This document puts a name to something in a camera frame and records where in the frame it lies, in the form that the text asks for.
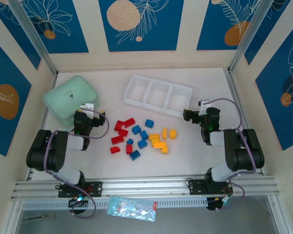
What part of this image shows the white three-compartment tray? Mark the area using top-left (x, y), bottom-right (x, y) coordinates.
top-left (123, 75), bottom-right (193, 119)

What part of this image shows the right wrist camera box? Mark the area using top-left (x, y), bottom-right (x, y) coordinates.
top-left (197, 98), bottom-right (212, 116)

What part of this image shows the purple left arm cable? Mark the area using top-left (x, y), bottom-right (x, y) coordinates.
top-left (43, 108), bottom-right (110, 219)

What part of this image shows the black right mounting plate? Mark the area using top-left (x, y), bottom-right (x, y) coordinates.
top-left (186, 178), bottom-right (234, 195)

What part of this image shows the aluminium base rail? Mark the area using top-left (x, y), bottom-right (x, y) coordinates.
top-left (11, 174), bottom-right (281, 202)

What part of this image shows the black mounting plate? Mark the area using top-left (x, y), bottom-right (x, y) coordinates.
top-left (55, 181), bottom-right (104, 198)
top-left (186, 178), bottom-right (234, 195)

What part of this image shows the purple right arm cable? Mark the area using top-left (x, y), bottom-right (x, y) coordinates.
top-left (202, 97), bottom-right (257, 210)

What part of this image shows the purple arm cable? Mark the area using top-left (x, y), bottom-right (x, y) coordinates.
top-left (43, 108), bottom-right (110, 219)
top-left (202, 97), bottom-right (257, 210)

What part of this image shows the white slotted cable duct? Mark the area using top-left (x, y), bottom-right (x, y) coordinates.
top-left (21, 197), bottom-right (209, 211)

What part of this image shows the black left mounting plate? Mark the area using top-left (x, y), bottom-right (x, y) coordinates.
top-left (55, 181), bottom-right (104, 198)

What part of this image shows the mint green container lid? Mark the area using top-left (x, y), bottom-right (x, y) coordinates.
top-left (42, 75), bottom-right (100, 129)

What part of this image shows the aluminium side rail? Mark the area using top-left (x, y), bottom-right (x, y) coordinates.
top-left (25, 73), bottom-right (59, 182)
top-left (226, 68), bottom-right (266, 176)

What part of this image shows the aluminium frame post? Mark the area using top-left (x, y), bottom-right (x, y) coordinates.
top-left (7, 0), bottom-right (59, 77)
top-left (227, 0), bottom-right (276, 74)

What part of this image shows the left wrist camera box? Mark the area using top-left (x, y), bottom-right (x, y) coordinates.
top-left (80, 103), bottom-right (95, 113)

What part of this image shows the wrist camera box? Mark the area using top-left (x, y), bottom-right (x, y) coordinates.
top-left (80, 103), bottom-right (95, 113)
top-left (197, 98), bottom-right (212, 116)

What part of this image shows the blue white plastic packet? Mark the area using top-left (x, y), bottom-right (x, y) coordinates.
top-left (106, 195), bottom-right (159, 222)

